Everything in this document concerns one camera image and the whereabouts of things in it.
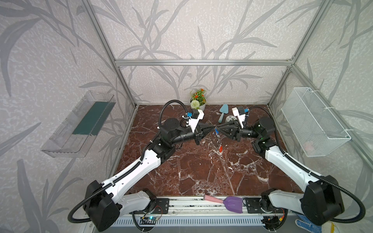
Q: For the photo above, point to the teal toy trowel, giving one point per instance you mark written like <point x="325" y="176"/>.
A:
<point x="223" y="110"/>

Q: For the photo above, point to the blue dotted work glove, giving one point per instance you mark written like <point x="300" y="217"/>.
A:
<point x="304" y="223"/>

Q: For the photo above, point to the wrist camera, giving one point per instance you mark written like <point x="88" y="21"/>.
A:
<point x="194" y="118"/>
<point x="240" y="113"/>

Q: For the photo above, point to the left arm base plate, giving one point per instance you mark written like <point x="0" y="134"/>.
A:
<point x="156" y="206"/>

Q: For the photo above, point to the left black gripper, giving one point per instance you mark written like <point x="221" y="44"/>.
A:
<point x="198" y="135"/>

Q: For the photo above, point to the white wire basket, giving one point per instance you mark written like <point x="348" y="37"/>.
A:
<point x="314" y="125"/>

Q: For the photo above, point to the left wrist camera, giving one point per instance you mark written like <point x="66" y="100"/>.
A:
<point x="194" y="118"/>

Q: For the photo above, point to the purple toy shovel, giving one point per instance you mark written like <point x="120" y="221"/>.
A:
<point x="232" y="204"/>

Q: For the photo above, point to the potted artificial flowers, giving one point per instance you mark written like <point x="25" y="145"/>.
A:
<point x="198" y="99"/>

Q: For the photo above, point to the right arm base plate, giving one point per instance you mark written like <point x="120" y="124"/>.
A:
<point x="253" y="206"/>

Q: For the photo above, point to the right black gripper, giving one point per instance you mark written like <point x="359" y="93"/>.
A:
<point x="235" y="131"/>

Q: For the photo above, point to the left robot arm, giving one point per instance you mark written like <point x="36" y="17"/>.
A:
<point x="105" y="202"/>

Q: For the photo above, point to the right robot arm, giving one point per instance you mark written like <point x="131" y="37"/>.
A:
<point x="321" y="198"/>

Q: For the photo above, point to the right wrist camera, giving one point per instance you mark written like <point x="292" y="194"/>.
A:
<point x="240" y="113"/>

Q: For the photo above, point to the green circuit board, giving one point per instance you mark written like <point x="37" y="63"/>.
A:
<point x="150" y="220"/>

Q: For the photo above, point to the clear plastic wall shelf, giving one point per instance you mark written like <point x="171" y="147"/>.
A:
<point x="77" y="133"/>

